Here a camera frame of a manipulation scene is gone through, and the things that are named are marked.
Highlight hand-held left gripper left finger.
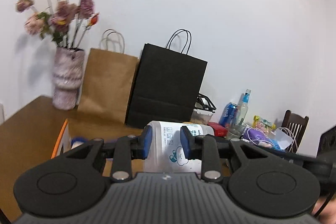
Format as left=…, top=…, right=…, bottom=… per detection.
left=50, top=126, right=153, bottom=182

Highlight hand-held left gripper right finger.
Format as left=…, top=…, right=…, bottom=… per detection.
left=180, top=125, right=290, bottom=183

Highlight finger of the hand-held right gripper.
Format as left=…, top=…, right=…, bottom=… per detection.
left=273, top=148, right=319, bottom=166

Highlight white wet wipes pack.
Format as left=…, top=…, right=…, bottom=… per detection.
left=143, top=121, right=216, bottom=175

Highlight white paper bag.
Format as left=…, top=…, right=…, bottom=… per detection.
left=273, top=127, right=300, bottom=153

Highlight dark wooden chair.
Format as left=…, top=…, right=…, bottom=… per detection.
left=282, top=110, right=310, bottom=154

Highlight clear container with clip lid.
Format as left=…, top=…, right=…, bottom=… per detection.
left=190, top=93, right=217, bottom=126

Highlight small red box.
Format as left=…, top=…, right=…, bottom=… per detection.
left=207, top=122, right=228, bottom=137

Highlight purple packet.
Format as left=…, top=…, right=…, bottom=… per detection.
left=243, top=127, right=271, bottom=146

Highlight yellow snack packet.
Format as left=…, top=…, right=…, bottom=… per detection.
left=252, top=115, right=277, bottom=130

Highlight blue drink can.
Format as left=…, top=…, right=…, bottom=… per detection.
left=219, top=102, right=238, bottom=128

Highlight glass cup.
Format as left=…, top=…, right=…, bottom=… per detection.
left=226, top=121, right=247, bottom=141

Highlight black paper bag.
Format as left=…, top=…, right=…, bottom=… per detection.
left=125, top=29, right=208, bottom=129

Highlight clear plastic bottle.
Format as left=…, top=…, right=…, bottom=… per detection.
left=230, top=89, right=252, bottom=133

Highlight brown paper bag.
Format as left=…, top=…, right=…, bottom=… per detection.
left=77, top=29, right=140, bottom=125

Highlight blue bottle cap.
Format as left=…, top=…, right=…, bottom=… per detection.
left=70, top=136, right=89, bottom=147

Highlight pink mottled vase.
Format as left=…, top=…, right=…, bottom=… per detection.
left=52, top=47, right=86, bottom=111

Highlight dried pink roses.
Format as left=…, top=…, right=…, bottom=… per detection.
left=15, top=0, right=106, bottom=51

